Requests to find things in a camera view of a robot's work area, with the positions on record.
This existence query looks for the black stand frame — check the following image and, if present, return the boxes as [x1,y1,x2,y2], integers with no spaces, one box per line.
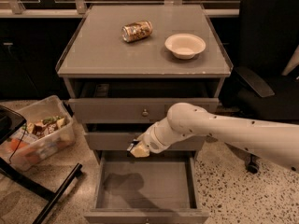
[0,105,84,224]

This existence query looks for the blue rxbar wrapper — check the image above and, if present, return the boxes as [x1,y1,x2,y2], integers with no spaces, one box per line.
[126,139,139,152]

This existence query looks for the grey middle drawer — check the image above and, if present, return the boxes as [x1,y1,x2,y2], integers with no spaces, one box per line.
[84,123,205,151]

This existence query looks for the dark item in top drawer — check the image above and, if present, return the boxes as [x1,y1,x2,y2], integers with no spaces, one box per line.
[94,84,109,98]

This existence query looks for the grey drawer cabinet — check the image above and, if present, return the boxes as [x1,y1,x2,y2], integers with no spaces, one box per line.
[55,3,234,224]

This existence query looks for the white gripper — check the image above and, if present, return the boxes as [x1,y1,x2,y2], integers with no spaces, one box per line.
[130,123,170,158]

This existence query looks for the snack packages in bin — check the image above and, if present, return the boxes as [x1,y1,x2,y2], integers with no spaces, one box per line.
[8,116,67,151]

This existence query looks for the black office chair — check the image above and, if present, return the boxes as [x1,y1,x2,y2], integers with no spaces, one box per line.
[218,0,299,175]

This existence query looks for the white paper bowl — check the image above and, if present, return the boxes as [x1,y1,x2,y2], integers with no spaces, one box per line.
[164,34,206,60]

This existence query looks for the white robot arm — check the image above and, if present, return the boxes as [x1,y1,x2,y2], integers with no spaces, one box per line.
[127,103,299,173]

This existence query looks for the grey top drawer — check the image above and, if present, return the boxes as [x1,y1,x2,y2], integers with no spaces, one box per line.
[69,79,219,123]

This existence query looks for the grey drawer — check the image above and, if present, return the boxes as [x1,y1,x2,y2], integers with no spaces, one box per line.
[84,151,209,224]
[69,79,219,123]
[84,123,205,151]

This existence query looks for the grey bottom drawer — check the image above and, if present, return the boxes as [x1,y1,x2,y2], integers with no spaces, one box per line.
[84,151,209,224]

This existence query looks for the clear plastic storage bin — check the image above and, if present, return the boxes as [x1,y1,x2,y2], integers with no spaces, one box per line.
[0,95,75,171]

